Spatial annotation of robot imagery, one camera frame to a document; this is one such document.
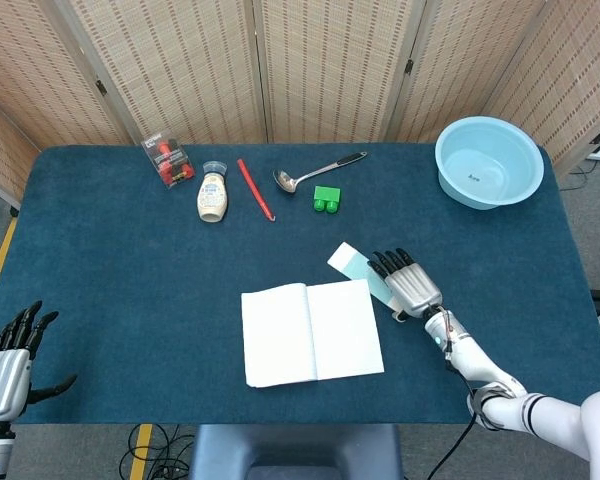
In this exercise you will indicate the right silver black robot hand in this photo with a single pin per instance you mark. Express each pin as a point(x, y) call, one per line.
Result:
point(412, 290)

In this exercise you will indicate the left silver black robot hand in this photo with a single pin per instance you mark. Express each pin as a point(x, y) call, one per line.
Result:
point(2, 380)

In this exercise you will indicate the teal white bookmark pink tassel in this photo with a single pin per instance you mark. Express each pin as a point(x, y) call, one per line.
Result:
point(350, 265)

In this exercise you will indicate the yellow and white notebook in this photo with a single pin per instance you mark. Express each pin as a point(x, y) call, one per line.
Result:
point(280, 335)

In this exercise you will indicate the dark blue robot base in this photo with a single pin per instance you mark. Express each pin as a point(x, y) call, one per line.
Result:
point(295, 450)

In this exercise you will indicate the green toy building brick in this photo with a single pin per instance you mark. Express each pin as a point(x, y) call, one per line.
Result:
point(327, 196)

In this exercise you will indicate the light blue plastic basin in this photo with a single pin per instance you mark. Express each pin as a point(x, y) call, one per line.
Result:
point(490, 165)

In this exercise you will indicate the dark blue table cloth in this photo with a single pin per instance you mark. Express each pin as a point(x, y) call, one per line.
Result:
point(155, 300)

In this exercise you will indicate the office chair base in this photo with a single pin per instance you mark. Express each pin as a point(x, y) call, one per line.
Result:
point(0, 197)

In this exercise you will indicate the red pen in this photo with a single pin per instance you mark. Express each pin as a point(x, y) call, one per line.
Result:
point(254, 187)

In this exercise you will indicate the cream sauce squeeze bottle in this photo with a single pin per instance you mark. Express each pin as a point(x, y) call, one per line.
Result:
point(213, 197)

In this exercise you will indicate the clear box of red pieces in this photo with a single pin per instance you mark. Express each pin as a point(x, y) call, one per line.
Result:
point(167, 157)

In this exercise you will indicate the woven folding screen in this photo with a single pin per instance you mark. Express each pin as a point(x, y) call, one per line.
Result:
point(180, 65)

